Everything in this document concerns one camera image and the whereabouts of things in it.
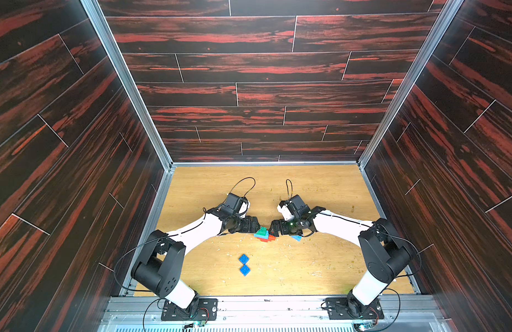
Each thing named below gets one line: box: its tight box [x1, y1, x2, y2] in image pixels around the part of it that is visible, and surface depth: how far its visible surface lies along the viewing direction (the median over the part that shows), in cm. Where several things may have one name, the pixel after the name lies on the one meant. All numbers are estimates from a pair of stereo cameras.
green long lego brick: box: [256, 226, 268, 236], surface depth 87 cm
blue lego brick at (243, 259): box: [238, 253, 250, 265], surface depth 86 cm
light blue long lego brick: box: [253, 230, 270, 240], surface depth 88 cm
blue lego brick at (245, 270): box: [239, 264, 252, 277], surface depth 83 cm
